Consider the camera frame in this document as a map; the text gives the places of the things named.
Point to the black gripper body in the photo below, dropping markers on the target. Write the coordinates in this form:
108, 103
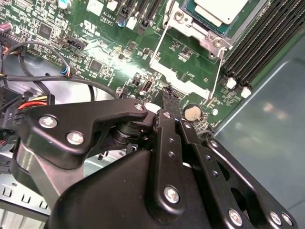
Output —
107, 190

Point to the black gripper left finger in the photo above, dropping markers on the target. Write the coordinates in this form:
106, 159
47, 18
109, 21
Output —
59, 128

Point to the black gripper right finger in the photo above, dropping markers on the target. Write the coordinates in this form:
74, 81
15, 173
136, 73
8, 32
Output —
214, 171

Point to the metal socket cover frame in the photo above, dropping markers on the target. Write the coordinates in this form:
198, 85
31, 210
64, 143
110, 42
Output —
164, 71

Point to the CPU with silver top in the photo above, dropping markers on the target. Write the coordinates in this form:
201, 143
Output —
219, 10

